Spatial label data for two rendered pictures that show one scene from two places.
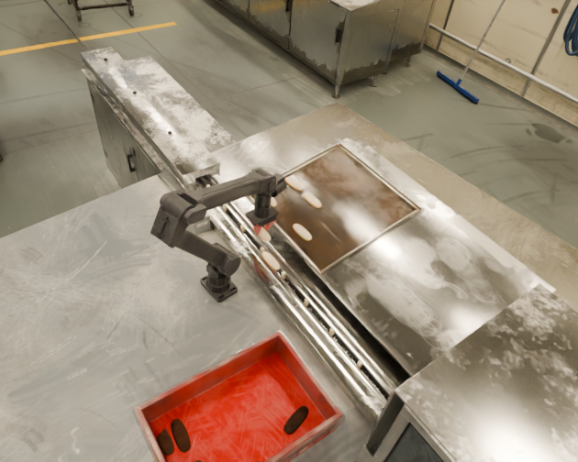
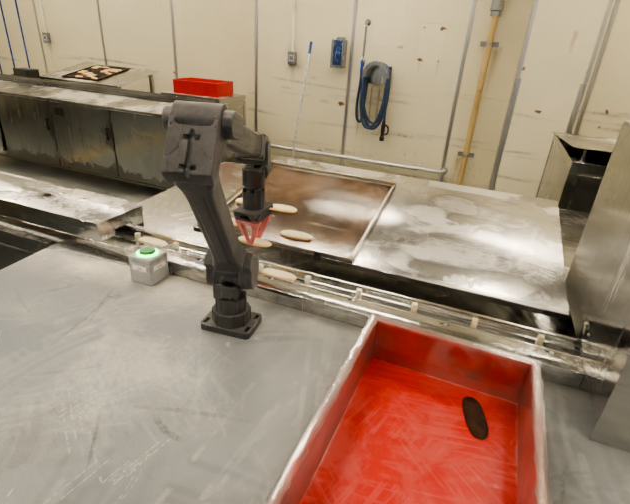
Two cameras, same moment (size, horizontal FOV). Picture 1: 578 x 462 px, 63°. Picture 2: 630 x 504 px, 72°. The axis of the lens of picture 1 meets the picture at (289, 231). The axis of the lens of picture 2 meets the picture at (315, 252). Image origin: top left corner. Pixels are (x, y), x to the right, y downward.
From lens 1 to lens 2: 91 cm
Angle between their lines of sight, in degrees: 30
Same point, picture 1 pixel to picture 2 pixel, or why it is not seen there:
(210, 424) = (379, 490)
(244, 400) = (390, 430)
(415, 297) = (462, 245)
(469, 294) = (503, 226)
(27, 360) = not seen: outside the picture
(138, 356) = (170, 458)
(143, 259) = (87, 334)
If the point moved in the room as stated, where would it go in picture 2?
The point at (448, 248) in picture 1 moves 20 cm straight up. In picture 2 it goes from (448, 203) to (461, 143)
